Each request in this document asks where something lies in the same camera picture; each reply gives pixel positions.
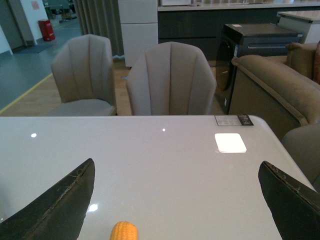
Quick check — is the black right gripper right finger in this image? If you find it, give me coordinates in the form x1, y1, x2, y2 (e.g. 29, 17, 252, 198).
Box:
258, 161, 320, 240

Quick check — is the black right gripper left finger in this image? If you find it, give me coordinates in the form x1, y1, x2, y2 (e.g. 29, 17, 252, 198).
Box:
0, 158, 95, 240

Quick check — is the yellow corn cob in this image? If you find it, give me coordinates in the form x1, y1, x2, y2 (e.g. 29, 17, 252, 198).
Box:
109, 221, 138, 240

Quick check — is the grey chair right edge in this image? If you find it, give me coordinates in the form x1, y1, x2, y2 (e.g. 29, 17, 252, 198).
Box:
281, 124, 320, 192

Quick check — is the table label sticker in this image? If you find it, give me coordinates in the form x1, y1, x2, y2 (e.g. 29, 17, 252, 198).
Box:
214, 114, 254, 126

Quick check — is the brown sofa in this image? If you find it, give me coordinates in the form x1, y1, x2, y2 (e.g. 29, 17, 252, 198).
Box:
228, 42, 320, 139

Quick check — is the beige chair left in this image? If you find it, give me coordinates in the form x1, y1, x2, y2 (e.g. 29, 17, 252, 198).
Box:
48, 34, 117, 117

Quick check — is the beige chair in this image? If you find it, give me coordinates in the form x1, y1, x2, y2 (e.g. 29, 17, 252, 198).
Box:
126, 41, 217, 116
48, 34, 117, 117

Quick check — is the beige chair middle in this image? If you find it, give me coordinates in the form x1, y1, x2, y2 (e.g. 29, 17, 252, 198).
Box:
126, 41, 217, 116

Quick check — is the white island counter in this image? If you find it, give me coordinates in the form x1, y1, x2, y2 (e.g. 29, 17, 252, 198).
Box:
277, 10, 320, 44

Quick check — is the red box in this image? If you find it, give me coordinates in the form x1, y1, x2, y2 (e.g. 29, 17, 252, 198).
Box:
38, 19, 56, 42

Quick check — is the beige curtain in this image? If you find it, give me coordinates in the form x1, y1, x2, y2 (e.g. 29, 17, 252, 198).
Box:
73, 0, 124, 57

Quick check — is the dark kitchen counter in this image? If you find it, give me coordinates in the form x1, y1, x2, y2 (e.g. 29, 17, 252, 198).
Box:
157, 0, 320, 61

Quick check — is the white cabinet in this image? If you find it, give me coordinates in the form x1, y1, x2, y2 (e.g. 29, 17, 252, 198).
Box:
118, 0, 158, 67

